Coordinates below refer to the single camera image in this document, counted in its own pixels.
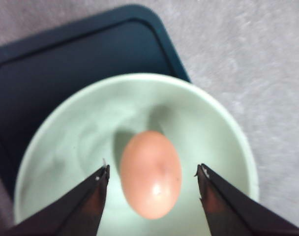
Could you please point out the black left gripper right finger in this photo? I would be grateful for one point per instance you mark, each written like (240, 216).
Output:
(231, 212)

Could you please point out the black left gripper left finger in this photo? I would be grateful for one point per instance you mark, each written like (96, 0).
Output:
(77, 213)

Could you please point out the light green ceramic bowl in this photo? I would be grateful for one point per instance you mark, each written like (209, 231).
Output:
(94, 129)

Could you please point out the beige egg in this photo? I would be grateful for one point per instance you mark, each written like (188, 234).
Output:
(150, 171)

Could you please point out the dark blue rectangular tray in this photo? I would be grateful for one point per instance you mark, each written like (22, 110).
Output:
(41, 69)

